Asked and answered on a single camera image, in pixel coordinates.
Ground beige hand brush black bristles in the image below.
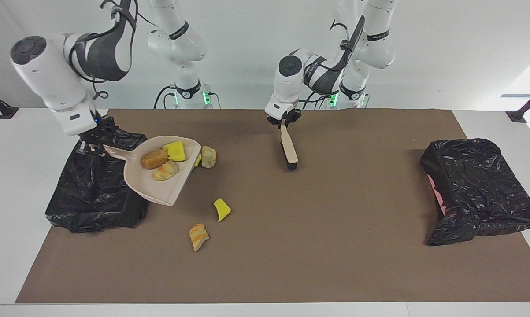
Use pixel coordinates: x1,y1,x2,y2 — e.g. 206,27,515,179
280,125,299,171

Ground brown bread roll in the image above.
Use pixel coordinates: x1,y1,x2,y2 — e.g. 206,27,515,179
141,149,169,170

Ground beige bread chunk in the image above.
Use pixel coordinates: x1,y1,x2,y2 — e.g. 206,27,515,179
201,146,217,169
152,160,180,181

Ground beige plastic dustpan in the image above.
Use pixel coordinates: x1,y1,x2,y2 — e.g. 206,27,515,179
103,136,202,206

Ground striped croissant piece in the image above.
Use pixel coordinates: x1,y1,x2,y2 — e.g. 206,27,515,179
189,223,210,252

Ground black bag lined pink bin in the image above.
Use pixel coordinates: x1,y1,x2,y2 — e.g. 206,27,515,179
420,138,530,246

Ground brown table mat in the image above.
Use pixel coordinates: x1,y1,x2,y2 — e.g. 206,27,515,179
15,109,530,304

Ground black base cable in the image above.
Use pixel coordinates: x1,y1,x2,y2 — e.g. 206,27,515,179
154,85,178,109
300,93,331,110

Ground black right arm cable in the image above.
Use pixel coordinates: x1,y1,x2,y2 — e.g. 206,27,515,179
69,0,137,101

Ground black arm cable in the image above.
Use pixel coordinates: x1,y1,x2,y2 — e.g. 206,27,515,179
298,13,367,108
69,0,137,101

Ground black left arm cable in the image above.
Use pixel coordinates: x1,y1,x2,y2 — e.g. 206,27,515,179
298,13,367,108

